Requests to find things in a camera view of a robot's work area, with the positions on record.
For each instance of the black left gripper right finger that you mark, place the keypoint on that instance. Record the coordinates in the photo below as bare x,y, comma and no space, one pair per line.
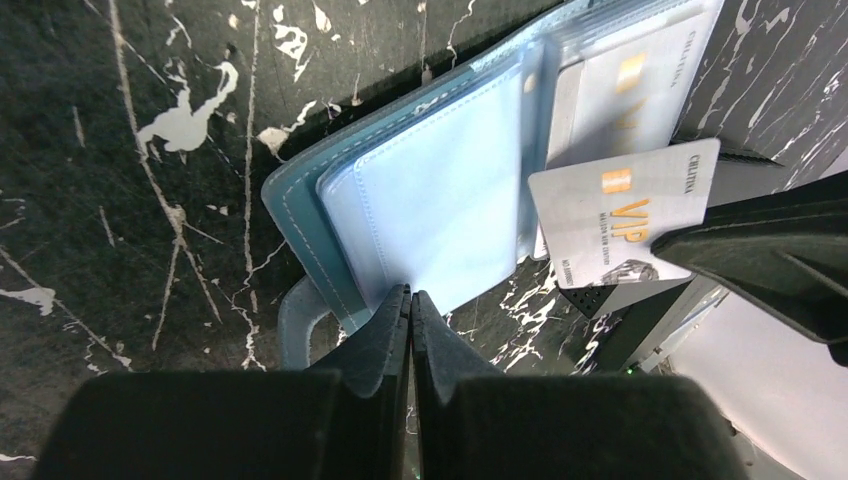
477,422

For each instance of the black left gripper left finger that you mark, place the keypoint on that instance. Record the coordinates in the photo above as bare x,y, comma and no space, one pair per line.
340,418

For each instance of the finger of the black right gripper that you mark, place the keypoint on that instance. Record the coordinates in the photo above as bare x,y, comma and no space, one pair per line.
785,253

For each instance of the silver VIP card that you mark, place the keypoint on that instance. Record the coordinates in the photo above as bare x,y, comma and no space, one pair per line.
627,99
599,218

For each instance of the blue leather card holder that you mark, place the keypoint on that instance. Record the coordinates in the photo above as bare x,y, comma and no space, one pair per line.
431,190

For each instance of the dark grey perforated box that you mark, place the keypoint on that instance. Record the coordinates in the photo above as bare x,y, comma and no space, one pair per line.
612,328

